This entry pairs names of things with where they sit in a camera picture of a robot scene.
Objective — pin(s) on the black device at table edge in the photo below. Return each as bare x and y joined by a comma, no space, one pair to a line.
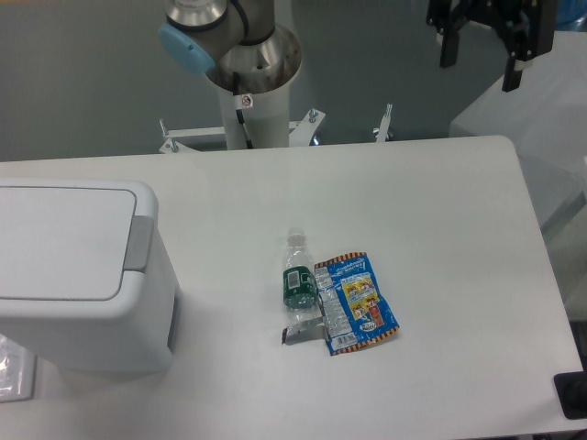
571,389

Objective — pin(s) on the clear bottle green label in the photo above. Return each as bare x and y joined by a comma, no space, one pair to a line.
299,289

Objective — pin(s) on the white side table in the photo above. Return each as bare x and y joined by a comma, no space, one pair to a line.
545,118

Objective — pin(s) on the clear plastic tray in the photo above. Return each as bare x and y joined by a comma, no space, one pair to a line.
18,372

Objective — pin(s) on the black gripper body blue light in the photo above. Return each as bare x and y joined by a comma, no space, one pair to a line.
524,27

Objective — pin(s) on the small silver torn wrapper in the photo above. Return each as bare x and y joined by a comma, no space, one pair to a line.
313,329

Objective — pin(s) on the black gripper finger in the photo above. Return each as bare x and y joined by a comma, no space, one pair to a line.
520,52
450,33

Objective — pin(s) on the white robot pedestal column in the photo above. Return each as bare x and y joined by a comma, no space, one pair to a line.
257,117

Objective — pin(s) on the silver levelling foot bolt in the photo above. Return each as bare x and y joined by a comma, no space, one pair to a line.
383,132

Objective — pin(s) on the white lidded trash can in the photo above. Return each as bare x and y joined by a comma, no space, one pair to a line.
86,281

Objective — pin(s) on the white pedestal base frame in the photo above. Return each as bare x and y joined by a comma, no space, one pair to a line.
301,133

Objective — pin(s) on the blue water jug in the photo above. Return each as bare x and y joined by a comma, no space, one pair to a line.
571,15

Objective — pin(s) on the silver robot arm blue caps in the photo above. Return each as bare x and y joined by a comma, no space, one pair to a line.
240,48

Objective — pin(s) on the blue snack bag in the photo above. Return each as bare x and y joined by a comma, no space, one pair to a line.
356,314

